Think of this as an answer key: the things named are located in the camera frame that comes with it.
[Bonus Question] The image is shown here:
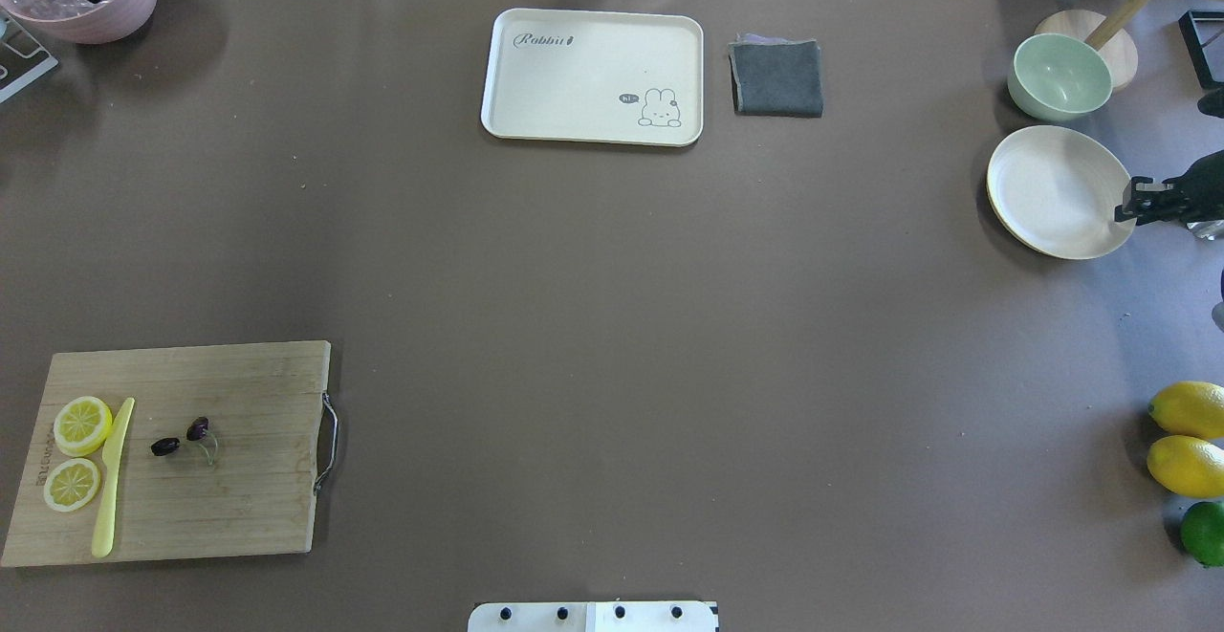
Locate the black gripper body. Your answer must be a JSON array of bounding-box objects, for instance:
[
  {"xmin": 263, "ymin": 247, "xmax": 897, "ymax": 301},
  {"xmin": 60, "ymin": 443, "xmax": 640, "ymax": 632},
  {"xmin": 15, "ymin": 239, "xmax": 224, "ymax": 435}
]
[{"xmin": 1166, "ymin": 156, "xmax": 1223, "ymax": 223}]

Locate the cream round plate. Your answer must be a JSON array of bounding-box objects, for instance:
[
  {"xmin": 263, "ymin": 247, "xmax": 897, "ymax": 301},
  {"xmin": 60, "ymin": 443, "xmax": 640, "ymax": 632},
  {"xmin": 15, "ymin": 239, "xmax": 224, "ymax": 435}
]
[{"xmin": 985, "ymin": 125, "xmax": 1135, "ymax": 260}]

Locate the dark red cherry pair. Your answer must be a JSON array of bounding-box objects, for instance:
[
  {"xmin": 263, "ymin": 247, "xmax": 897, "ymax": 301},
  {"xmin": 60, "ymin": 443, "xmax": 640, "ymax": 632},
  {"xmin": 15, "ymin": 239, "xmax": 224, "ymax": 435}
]
[{"xmin": 149, "ymin": 416, "xmax": 220, "ymax": 467}]

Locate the cream rabbit tray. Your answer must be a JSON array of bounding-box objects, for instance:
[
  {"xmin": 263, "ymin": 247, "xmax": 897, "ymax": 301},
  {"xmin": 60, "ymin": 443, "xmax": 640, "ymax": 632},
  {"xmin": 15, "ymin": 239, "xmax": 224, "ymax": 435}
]
[{"xmin": 481, "ymin": 9, "xmax": 705, "ymax": 147}]

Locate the mint green bowl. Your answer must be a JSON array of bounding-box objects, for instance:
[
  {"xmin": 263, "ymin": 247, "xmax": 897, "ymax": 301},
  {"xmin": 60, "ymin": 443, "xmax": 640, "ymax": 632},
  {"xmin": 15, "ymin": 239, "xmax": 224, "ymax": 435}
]
[{"xmin": 1007, "ymin": 33, "xmax": 1113, "ymax": 122}]

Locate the wooden cup stand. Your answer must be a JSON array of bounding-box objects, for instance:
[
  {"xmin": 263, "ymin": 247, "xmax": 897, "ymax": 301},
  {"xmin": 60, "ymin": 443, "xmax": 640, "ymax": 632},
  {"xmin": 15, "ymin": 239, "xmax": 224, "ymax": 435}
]
[{"xmin": 1036, "ymin": 0, "xmax": 1222, "ymax": 93}]

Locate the whole lemon rear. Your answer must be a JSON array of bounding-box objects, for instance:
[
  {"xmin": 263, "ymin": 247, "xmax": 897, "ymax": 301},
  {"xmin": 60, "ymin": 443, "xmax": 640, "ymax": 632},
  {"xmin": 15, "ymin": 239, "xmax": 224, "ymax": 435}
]
[{"xmin": 1147, "ymin": 381, "xmax": 1223, "ymax": 441}]

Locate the whole lemon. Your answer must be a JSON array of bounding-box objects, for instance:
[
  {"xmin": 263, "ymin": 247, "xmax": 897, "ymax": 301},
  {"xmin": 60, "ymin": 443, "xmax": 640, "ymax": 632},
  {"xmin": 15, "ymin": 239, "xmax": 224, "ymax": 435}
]
[
  {"xmin": 1147, "ymin": 381, "xmax": 1223, "ymax": 441},
  {"xmin": 1146, "ymin": 435, "xmax": 1223, "ymax": 500}
]

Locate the whole lemon front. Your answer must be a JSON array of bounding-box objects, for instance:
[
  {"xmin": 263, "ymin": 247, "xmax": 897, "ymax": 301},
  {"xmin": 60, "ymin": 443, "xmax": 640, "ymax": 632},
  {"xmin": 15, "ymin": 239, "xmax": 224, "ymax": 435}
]
[{"xmin": 1146, "ymin": 435, "xmax": 1223, "ymax": 500}]

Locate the green lime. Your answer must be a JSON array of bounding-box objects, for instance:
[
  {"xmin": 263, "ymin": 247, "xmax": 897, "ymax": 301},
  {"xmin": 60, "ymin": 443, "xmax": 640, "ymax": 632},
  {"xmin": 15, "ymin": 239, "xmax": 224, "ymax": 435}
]
[{"xmin": 1180, "ymin": 501, "xmax": 1223, "ymax": 568}]

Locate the grey folded cloth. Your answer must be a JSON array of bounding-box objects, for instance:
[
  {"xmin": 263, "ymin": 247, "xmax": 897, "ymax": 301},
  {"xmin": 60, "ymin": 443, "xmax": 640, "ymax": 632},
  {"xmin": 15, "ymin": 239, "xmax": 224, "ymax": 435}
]
[{"xmin": 730, "ymin": 33, "xmax": 825, "ymax": 119}]

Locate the wooden cutting board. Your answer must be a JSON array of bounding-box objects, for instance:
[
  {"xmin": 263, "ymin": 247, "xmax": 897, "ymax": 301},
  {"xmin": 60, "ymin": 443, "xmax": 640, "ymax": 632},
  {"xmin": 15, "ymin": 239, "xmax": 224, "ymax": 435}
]
[{"xmin": 2, "ymin": 340, "xmax": 332, "ymax": 568}]

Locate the yellow plastic knife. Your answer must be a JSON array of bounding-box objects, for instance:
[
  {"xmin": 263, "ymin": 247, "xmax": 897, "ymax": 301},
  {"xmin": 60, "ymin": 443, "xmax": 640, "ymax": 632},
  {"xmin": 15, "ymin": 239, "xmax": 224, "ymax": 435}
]
[{"xmin": 89, "ymin": 397, "xmax": 136, "ymax": 559}]

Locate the lemon slice near edge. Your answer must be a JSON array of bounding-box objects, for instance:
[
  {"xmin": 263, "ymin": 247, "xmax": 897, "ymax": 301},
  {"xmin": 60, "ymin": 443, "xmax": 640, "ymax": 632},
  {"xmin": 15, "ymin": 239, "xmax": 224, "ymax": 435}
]
[{"xmin": 53, "ymin": 396, "xmax": 114, "ymax": 458}]

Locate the lemon slice inner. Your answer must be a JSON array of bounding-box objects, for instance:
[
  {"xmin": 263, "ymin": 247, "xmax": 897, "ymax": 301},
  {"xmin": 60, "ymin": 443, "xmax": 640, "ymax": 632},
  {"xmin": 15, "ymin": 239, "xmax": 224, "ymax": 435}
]
[{"xmin": 43, "ymin": 457, "xmax": 103, "ymax": 513}]

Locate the white cup rack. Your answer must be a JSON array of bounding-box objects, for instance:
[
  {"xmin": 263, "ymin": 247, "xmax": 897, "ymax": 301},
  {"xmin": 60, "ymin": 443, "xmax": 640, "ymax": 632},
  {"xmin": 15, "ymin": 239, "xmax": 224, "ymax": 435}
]
[{"xmin": 0, "ymin": 11, "xmax": 58, "ymax": 103}]

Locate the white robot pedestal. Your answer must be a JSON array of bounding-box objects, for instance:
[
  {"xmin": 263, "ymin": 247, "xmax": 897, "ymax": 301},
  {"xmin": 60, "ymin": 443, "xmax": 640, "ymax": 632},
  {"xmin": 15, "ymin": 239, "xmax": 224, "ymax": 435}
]
[{"xmin": 468, "ymin": 600, "xmax": 721, "ymax": 631}]

